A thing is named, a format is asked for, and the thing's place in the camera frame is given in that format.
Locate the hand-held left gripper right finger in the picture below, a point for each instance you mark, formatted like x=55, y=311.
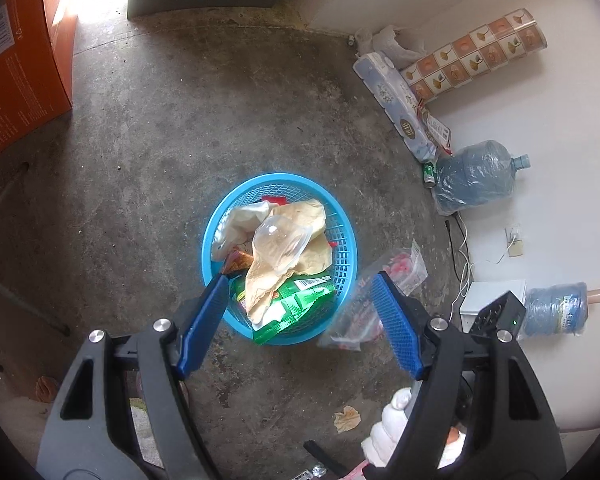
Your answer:
x=397, y=327

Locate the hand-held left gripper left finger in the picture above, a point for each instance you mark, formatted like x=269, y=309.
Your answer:
x=202, y=330

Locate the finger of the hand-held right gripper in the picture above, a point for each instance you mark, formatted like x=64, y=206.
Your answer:
x=325, y=457

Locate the clear bag with red print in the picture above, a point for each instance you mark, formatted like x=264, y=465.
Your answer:
x=405, y=265

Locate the blue plastic mesh basket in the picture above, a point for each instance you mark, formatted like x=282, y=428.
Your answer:
x=344, y=280

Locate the orange printed snack bag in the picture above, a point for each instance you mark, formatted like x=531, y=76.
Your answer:
x=237, y=261

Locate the green red chip bag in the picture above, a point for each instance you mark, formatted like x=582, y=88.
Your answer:
x=300, y=305

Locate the white plastic bag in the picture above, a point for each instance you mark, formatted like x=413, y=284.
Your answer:
x=390, y=42
x=240, y=222

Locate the clear plastic container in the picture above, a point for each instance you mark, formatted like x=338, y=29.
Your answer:
x=280, y=245

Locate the beige paper bag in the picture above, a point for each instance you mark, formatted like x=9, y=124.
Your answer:
x=305, y=215

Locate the red plastic bag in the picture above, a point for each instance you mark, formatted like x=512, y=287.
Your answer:
x=272, y=200

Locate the person's right hand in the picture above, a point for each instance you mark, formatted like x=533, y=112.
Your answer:
x=387, y=430

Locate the silver foil wrapper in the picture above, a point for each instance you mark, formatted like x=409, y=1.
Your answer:
x=320, y=471

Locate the white appliance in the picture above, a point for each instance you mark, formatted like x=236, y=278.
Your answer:
x=480, y=295

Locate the beige paper scrap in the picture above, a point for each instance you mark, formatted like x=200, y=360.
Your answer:
x=346, y=419

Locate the large blue water jug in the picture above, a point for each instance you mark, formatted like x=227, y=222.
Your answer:
x=475, y=175

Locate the green drink can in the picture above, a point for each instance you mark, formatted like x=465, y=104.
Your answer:
x=429, y=174

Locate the pink slipper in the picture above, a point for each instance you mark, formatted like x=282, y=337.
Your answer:
x=46, y=389

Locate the red printed leaflet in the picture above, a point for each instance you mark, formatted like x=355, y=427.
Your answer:
x=437, y=127

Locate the toilet paper pack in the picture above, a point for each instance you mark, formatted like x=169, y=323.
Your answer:
x=390, y=95

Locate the patterned tile-print roll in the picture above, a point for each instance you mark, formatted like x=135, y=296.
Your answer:
x=480, y=50

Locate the orange cardboard box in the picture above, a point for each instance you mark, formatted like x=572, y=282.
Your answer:
x=20, y=60

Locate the wall socket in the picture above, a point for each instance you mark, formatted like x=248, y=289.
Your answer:
x=515, y=241

